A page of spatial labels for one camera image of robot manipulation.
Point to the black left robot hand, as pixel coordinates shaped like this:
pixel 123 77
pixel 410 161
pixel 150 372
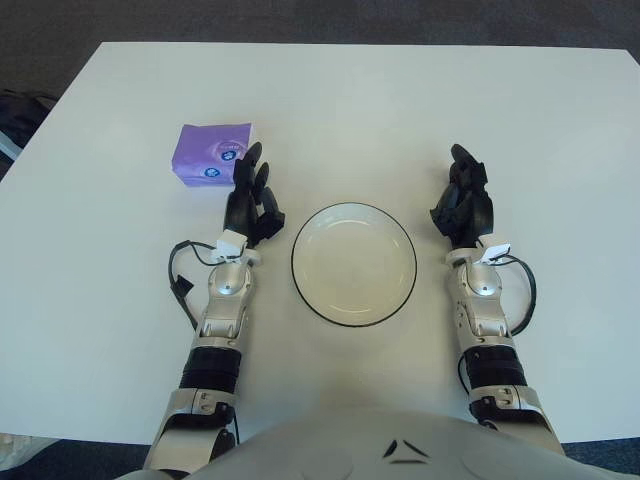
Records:
pixel 245 207

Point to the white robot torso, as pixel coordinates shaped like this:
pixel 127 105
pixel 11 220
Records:
pixel 350 445

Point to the purple tissue paper pack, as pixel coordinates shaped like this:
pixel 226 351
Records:
pixel 200 150

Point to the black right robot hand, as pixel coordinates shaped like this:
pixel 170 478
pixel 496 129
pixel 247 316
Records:
pixel 472 210

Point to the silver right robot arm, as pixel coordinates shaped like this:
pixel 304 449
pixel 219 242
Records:
pixel 482 310

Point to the black bag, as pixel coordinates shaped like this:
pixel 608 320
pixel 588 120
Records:
pixel 20 120

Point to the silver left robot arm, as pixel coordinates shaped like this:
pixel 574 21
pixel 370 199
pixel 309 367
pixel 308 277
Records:
pixel 220 305

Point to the white plate with black rim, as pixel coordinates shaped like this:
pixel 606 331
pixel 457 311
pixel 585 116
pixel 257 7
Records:
pixel 354 265

